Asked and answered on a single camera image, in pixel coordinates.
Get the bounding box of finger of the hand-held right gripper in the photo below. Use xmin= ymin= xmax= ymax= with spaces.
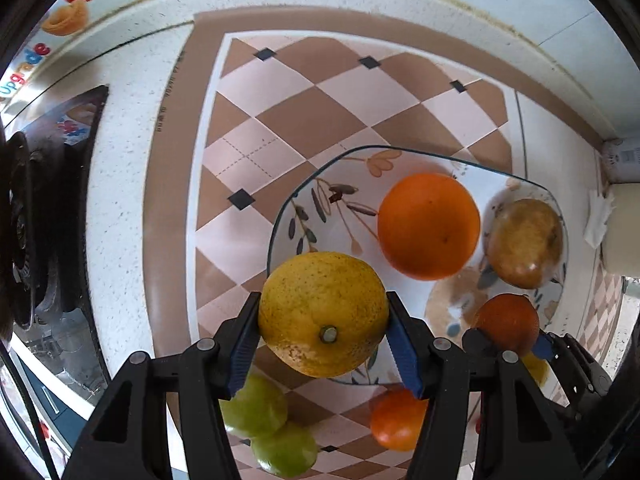
xmin=531 ymin=331 xmax=568 ymax=362
xmin=461 ymin=327 xmax=501 ymax=362

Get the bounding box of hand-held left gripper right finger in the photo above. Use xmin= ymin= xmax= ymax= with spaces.
xmin=385 ymin=290 xmax=583 ymax=480

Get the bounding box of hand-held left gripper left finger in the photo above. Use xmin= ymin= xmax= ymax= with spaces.
xmin=62 ymin=290 xmax=263 ymax=480

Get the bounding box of dark orange tangerine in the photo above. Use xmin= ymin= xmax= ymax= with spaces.
xmin=472 ymin=293 xmax=541 ymax=357

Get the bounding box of yellow speckled lemon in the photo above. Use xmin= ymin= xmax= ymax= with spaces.
xmin=257 ymin=251 xmax=391 ymax=379

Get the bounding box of yellow-brown passion fruit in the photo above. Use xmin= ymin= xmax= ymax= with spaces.
xmin=487 ymin=198 xmax=565 ymax=290

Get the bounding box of large orange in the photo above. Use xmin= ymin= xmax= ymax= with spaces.
xmin=377 ymin=172 xmax=482 ymax=281

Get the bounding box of floral ceramic plate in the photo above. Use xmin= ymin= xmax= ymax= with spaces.
xmin=266 ymin=145 xmax=570 ymax=387

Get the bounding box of small yellow fruit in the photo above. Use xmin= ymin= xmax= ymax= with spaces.
xmin=522 ymin=352 xmax=551 ymax=387

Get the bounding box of green fruit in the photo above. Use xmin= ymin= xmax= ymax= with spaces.
xmin=219 ymin=372 xmax=289 ymax=439
xmin=250 ymin=421 xmax=319 ymax=479

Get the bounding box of small bright orange tangerine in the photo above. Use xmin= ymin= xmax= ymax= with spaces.
xmin=370 ymin=386 xmax=430 ymax=452

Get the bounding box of white tissue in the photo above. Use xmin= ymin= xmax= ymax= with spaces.
xmin=581 ymin=190 xmax=616 ymax=250

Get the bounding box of cream container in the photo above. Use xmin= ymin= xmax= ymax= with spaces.
xmin=601 ymin=182 xmax=640 ymax=277

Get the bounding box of black gas stove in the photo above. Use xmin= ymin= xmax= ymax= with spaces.
xmin=0 ymin=85 xmax=112 ymax=397

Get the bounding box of brown checkered mat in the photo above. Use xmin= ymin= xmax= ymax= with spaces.
xmin=142 ymin=9 xmax=607 ymax=480

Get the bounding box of black cable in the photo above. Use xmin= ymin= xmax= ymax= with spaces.
xmin=0 ymin=345 xmax=62 ymax=480

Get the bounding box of fruit printed wall sticker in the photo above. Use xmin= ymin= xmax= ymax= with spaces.
xmin=0 ymin=0 xmax=108 ymax=111

